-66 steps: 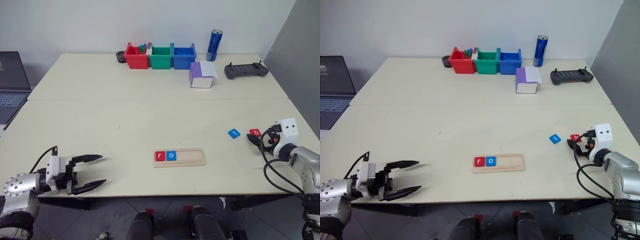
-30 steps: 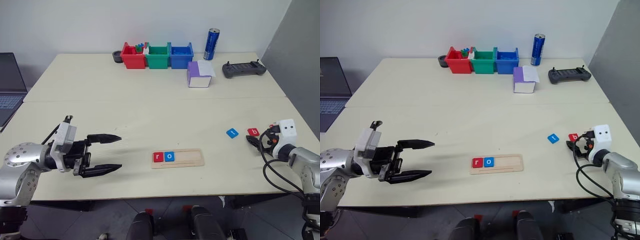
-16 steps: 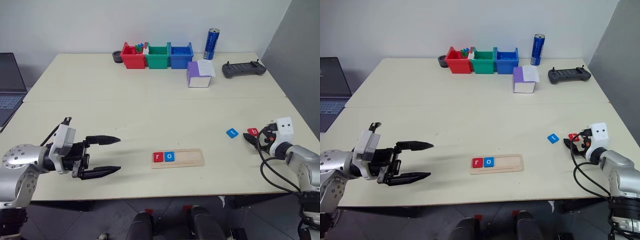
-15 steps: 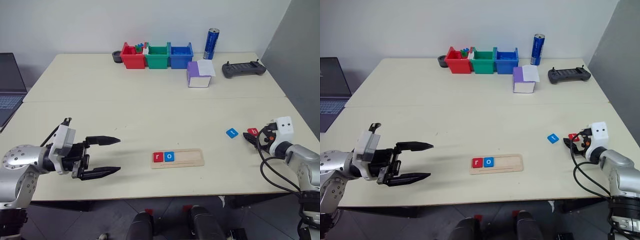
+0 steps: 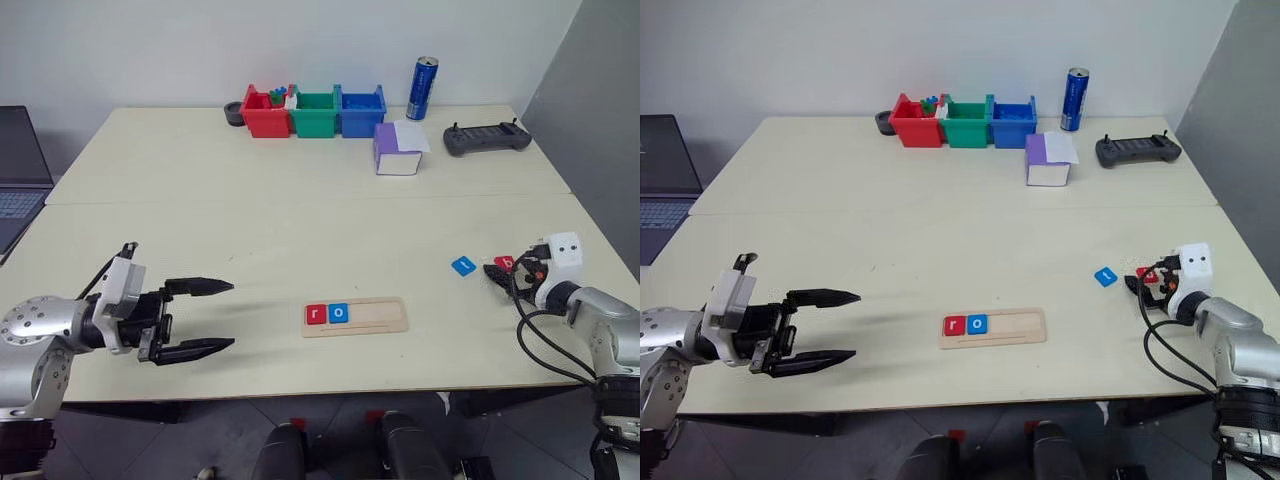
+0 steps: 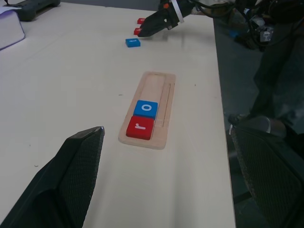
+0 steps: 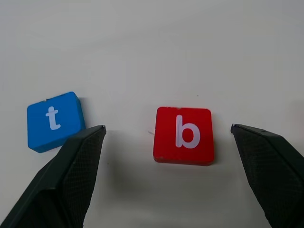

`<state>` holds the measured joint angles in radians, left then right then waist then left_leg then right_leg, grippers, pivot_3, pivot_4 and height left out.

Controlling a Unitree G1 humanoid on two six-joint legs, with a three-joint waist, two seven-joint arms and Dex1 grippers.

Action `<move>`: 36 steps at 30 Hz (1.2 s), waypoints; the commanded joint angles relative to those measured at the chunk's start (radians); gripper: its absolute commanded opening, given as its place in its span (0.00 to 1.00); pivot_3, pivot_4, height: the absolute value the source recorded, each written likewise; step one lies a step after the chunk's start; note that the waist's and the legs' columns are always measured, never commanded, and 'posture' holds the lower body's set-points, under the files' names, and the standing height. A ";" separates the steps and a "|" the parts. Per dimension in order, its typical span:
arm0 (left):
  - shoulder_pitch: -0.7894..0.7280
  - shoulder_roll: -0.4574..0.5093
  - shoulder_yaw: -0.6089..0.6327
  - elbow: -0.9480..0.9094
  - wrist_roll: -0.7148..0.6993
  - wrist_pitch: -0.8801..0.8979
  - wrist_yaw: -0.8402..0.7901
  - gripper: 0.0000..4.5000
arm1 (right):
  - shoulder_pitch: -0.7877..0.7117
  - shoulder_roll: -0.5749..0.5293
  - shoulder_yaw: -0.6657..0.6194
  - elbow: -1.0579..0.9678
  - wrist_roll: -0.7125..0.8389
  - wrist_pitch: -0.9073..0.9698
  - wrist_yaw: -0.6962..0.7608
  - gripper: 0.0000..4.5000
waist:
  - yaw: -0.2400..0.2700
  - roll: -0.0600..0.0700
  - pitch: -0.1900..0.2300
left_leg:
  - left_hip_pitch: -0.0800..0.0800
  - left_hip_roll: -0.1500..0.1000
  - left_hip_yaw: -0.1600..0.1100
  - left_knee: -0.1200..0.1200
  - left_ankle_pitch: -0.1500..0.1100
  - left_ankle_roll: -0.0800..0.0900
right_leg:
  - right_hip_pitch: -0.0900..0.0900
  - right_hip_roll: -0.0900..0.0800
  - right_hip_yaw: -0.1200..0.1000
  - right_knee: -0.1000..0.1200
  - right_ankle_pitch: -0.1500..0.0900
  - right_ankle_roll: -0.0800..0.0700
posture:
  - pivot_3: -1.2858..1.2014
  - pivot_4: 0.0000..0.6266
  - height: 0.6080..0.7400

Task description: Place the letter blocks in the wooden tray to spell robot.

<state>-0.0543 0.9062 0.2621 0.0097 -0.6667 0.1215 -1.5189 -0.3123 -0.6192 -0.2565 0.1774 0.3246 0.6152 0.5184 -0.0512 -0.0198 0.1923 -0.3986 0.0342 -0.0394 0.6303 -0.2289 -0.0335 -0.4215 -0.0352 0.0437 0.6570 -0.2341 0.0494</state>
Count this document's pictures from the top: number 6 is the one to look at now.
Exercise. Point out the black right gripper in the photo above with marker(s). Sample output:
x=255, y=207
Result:
x=171, y=17

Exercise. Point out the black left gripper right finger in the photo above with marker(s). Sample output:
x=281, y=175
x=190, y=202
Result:
x=273, y=180

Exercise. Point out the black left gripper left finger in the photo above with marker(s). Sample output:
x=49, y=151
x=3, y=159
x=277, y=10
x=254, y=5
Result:
x=66, y=180

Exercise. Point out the red letter block o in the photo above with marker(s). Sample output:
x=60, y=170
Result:
x=140, y=21

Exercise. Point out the red letter block b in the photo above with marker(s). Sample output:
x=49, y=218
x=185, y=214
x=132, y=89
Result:
x=136, y=31

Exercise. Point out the blue letter block t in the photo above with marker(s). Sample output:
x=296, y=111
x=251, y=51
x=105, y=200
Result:
x=133, y=44

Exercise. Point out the wooden letter tray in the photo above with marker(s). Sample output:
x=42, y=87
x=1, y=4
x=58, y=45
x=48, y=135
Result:
x=154, y=88

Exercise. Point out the red letter block r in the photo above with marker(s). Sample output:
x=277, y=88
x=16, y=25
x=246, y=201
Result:
x=133, y=133

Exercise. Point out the blue letter block o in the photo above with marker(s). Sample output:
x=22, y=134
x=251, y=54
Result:
x=139, y=109

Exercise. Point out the dark grey handheld controller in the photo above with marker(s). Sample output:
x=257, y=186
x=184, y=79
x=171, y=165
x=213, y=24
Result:
x=35, y=8

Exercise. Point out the purple and white box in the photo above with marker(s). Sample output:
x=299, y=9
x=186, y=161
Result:
x=9, y=28

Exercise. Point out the white paper sheet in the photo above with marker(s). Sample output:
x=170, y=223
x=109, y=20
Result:
x=4, y=10

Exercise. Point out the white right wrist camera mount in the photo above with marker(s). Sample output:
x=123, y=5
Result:
x=177, y=12

